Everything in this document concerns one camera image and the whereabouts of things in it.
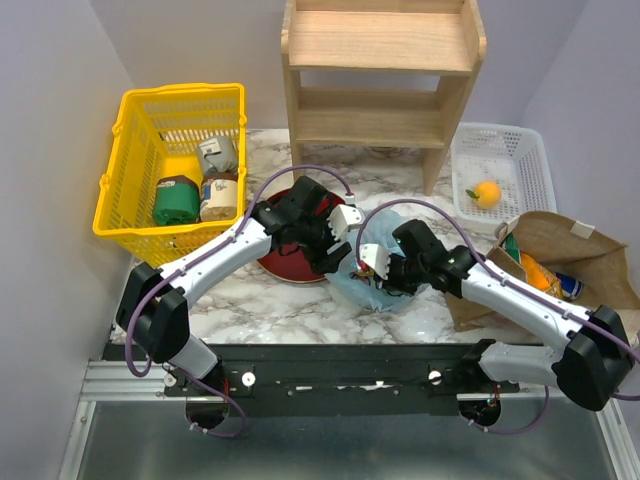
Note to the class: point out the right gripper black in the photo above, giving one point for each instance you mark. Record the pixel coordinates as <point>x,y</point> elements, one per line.
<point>390,281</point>

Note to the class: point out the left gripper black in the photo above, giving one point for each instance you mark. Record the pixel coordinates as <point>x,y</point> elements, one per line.
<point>322,262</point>

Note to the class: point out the light blue plastic bag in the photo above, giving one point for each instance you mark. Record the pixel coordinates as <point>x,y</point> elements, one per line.
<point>363,291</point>

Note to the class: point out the orange fruit with leaf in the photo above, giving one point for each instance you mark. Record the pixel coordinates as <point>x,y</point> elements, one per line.
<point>485,195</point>

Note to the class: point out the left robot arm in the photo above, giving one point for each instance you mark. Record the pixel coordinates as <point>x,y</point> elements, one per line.
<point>154,309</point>

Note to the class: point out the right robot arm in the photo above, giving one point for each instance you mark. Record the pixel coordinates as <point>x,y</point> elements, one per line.
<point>585,353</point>

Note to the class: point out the beige wrapped food package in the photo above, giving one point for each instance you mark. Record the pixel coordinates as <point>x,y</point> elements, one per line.
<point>218,197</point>

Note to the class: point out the grey wrapped food package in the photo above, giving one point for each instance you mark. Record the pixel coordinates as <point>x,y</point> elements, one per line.
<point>217,154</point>

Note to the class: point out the green wrapped food package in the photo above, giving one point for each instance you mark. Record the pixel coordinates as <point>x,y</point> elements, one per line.
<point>177,201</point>

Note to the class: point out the brown paper grocery bag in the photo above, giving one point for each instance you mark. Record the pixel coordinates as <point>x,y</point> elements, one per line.
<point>573,250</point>

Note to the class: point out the red round lacquer tray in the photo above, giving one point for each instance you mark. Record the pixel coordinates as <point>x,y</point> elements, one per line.
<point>288,263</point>

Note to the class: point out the green snack packet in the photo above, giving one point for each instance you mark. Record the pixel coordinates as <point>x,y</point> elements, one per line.
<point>511,247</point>

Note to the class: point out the yellow snack bag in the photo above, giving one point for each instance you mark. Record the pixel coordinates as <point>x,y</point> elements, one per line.
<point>540,277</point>

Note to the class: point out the white plastic mesh basket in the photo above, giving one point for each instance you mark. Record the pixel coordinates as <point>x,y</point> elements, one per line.
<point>512,157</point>

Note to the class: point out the blue drink can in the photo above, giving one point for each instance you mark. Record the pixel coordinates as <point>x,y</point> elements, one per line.
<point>570,286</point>

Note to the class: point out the yellow plastic shopping basket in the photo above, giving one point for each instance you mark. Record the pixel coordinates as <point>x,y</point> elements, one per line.
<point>155,135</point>

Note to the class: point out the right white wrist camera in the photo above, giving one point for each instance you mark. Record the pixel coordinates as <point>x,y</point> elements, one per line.
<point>374,259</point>

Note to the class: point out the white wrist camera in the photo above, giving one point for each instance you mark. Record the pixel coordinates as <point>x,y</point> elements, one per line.
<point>344,218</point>
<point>374,259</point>

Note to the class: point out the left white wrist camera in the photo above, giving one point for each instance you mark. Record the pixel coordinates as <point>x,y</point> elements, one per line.
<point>344,218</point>

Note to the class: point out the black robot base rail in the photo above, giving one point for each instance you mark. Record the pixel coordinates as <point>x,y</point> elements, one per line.
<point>316,380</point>

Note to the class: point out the aluminium frame profile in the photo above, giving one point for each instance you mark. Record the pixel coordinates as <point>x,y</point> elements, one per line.
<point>105,381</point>

